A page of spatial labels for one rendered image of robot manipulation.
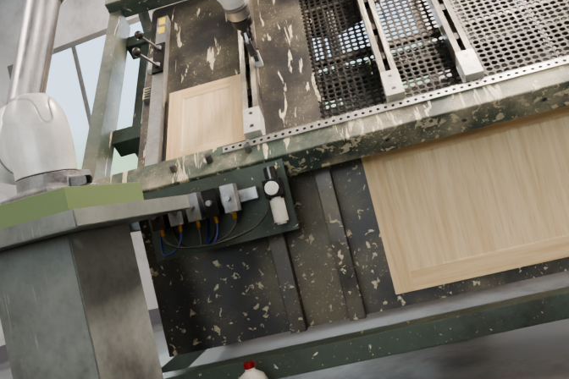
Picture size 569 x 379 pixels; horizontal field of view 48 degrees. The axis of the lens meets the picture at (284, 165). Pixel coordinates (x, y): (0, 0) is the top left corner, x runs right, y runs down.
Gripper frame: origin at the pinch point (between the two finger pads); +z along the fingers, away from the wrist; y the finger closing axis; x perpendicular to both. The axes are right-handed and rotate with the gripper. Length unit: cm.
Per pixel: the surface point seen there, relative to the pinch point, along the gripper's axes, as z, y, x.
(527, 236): 54, -70, -78
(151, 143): 4, -26, 44
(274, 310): 59, -73, 16
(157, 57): 3, 25, 44
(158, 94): 4.2, 1.3, 42.4
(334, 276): 54, -67, -9
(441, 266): 56, -72, -47
